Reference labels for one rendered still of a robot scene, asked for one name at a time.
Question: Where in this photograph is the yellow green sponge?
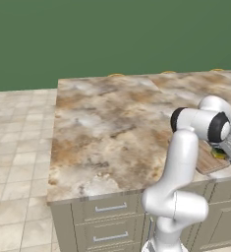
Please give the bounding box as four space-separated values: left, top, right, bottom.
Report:
211 147 227 160

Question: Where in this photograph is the wooden cutting board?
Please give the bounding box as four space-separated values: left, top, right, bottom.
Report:
195 141 231 176

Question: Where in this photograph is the beige drawer front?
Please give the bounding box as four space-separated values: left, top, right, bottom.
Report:
206 178 231 203
71 193 144 224
74 215 146 252

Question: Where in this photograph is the beige cupboard door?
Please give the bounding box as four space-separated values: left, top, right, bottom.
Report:
191 196 231 252

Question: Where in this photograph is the beige kitchen island cabinet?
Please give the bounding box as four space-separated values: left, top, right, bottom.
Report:
49 176 231 252

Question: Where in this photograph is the silver drawer handle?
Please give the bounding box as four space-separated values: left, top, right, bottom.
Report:
92 230 130 243
93 202 129 214

